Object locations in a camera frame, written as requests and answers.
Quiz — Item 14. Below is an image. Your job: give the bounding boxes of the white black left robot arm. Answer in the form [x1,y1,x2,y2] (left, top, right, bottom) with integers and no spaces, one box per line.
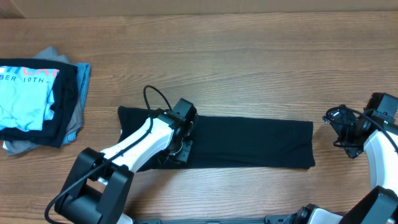
[50,99,197,224]

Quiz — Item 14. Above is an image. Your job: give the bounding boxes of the folded blue shirt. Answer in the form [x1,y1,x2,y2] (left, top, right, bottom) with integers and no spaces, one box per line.
[62,63,91,144]

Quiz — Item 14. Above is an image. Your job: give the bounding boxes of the folded grey shirt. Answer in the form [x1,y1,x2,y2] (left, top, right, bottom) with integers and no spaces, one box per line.
[1,58,80,151]

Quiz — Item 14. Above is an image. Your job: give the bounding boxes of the folded black printed t-shirt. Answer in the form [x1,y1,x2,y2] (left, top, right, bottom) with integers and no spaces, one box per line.
[1,65,60,132]

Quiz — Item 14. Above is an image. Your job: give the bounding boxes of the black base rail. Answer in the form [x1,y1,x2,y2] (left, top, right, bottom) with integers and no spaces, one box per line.
[133,213,297,224]

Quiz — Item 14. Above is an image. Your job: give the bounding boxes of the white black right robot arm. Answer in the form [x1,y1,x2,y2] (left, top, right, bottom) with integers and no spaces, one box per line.
[284,93,397,224]

